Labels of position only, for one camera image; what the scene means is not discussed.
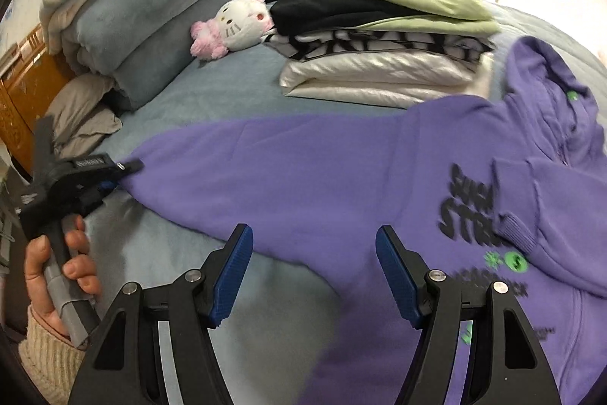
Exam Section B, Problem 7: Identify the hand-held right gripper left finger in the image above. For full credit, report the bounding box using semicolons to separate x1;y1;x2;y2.
68;223;253;405

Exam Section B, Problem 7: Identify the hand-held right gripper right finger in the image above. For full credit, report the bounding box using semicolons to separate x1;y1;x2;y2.
376;225;557;405

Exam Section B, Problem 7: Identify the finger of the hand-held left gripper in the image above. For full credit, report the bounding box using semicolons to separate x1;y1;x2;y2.
82;178;119;209
111;159;144;174

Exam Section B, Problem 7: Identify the purple hoodie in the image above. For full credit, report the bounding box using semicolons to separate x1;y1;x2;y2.
118;36;607;405

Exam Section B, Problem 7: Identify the person's left forearm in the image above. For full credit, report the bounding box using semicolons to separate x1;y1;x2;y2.
18;304;88;405

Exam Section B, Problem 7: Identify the person's left hand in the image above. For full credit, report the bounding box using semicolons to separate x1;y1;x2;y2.
24;217;101;337

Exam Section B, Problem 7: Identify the beige pillow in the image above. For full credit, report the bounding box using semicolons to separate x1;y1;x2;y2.
45;75;124;159

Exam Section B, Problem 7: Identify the orange wooden headboard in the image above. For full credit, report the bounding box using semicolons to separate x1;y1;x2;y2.
0;23;77;175

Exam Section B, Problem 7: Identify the blue-grey folded blanket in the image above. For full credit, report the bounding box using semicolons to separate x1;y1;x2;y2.
73;0;273;112

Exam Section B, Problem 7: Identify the white and pink plush cat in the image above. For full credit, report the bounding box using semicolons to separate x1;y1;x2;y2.
190;0;276;61

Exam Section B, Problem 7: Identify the cream satin folded garment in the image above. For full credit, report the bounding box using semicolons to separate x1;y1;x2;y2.
279;51;494;109

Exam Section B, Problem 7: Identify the black white patterned folded garment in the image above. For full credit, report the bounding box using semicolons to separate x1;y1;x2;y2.
263;30;496;64

